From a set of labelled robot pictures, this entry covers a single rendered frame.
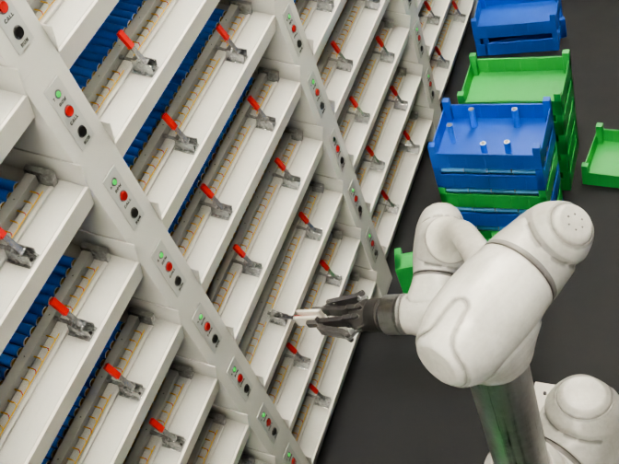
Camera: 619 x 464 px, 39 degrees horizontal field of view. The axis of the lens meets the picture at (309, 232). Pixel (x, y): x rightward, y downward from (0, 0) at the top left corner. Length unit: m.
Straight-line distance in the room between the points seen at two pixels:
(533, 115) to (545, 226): 1.26
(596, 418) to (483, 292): 0.60
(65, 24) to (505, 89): 1.64
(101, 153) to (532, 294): 0.71
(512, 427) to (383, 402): 1.05
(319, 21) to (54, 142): 1.03
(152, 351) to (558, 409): 0.79
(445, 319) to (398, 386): 1.29
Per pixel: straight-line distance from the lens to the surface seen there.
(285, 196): 2.11
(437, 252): 1.86
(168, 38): 1.68
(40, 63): 1.38
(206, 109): 1.80
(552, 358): 2.52
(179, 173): 1.69
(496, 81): 2.83
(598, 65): 3.33
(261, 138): 1.99
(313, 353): 2.29
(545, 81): 2.79
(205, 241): 1.81
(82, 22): 1.46
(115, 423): 1.63
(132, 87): 1.60
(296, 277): 2.19
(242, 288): 1.96
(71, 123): 1.42
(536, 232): 1.31
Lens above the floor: 2.11
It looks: 45 degrees down
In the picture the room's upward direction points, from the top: 24 degrees counter-clockwise
